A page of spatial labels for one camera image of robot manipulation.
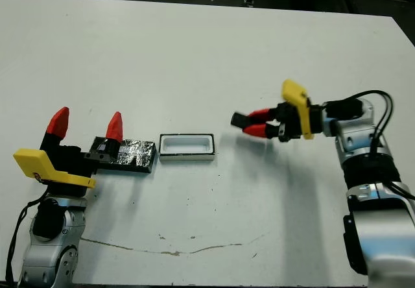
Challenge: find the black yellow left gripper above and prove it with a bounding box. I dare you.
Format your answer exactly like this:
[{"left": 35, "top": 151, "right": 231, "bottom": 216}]
[{"left": 13, "top": 106, "right": 124, "bottom": 198}]

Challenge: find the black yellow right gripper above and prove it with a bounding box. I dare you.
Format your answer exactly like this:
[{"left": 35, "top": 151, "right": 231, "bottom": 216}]
[{"left": 242, "top": 79, "right": 327, "bottom": 143}]

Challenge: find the black bar-shaped camera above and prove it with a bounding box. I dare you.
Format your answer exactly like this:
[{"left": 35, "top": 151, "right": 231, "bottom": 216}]
[{"left": 230, "top": 112, "right": 252, "bottom": 128}]

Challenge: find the black glossy box lid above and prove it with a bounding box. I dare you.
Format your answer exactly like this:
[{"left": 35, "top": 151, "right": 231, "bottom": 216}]
[{"left": 84, "top": 136, "right": 159, "bottom": 174}]

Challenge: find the white camera box base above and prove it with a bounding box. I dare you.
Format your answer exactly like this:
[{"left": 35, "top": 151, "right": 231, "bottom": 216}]
[{"left": 158, "top": 132, "right": 217, "bottom": 162}]

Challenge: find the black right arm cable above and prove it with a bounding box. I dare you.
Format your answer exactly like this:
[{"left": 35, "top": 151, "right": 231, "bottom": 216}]
[{"left": 343, "top": 90, "right": 415, "bottom": 201}]

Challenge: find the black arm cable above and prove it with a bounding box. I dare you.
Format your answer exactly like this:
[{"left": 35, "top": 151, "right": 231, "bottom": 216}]
[
  {"left": 343, "top": 90, "right": 415, "bottom": 201},
  {"left": 5, "top": 197, "right": 45, "bottom": 285}
]

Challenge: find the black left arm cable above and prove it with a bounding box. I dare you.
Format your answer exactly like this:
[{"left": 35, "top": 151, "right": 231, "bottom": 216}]
[{"left": 5, "top": 197, "right": 45, "bottom": 285}]

